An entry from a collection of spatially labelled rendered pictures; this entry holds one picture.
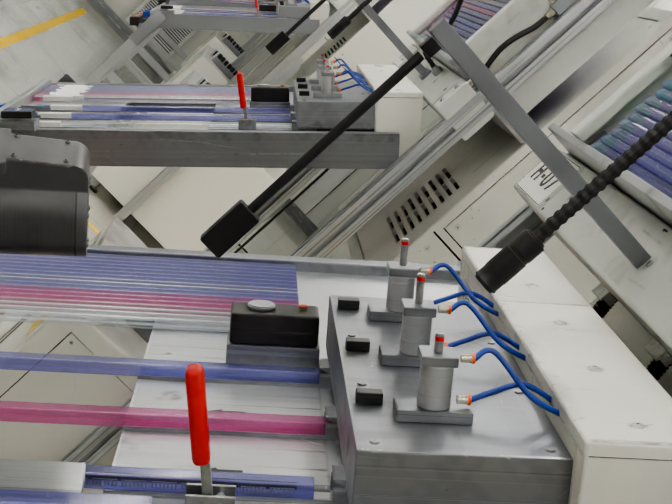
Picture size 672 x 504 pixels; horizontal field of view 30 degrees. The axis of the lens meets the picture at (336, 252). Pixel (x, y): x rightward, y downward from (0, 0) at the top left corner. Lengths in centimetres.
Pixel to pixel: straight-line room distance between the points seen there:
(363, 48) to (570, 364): 454
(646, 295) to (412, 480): 29
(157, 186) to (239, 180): 35
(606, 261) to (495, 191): 112
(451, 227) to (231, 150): 40
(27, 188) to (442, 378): 28
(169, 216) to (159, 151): 336
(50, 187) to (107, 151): 139
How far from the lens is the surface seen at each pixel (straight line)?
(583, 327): 100
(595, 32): 217
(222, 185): 547
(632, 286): 101
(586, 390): 85
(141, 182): 549
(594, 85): 220
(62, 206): 78
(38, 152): 78
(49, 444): 233
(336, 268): 139
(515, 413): 85
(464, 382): 90
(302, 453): 91
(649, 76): 130
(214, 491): 78
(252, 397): 101
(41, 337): 226
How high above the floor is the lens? 129
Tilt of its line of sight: 7 degrees down
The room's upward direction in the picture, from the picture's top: 48 degrees clockwise
